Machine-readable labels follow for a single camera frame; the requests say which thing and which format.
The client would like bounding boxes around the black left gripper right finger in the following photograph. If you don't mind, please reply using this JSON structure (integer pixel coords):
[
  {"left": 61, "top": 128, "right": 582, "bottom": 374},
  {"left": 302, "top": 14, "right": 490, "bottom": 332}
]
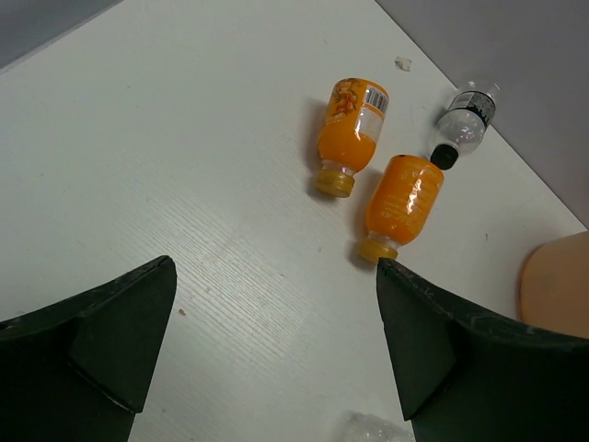
[{"left": 376, "top": 259, "right": 588, "bottom": 441}]

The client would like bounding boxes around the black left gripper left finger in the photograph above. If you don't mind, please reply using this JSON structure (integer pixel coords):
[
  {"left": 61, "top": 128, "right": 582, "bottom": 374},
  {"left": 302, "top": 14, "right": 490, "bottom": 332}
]
[{"left": 1, "top": 256, "right": 177, "bottom": 441}]

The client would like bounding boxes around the clear bottle blue-green label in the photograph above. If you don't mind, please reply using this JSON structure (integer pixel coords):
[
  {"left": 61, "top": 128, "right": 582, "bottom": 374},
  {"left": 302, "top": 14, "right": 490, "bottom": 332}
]
[{"left": 329, "top": 411, "right": 415, "bottom": 442}]

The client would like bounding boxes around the orange juice bottle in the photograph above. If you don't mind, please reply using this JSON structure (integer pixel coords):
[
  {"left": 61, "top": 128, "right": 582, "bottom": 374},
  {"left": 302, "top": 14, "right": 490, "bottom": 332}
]
[
  {"left": 358, "top": 155, "right": 445, "bottom": 264},
  {"left": 315, "top": 77, "right": 389, "bottom": 198}
]

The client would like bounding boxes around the orange plastic bin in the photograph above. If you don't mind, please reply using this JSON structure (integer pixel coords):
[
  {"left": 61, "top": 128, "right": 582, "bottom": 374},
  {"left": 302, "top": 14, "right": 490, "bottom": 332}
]
[{"left": 518, "top": 231, "right": 588, "bottom": 339}]

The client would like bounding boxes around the small clear black-cap bottle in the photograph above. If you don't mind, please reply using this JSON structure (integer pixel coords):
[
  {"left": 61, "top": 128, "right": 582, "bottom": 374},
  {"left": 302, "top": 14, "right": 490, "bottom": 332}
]
[{"left": 428, "top": 80, "right": 501, "bottom": 171}]

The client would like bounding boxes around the small white paper scrap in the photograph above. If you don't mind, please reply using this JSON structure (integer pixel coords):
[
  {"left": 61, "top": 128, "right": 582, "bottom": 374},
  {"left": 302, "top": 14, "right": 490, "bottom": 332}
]
[{"left": 395, "top": 57, "right": 412, "bottom": 72}]

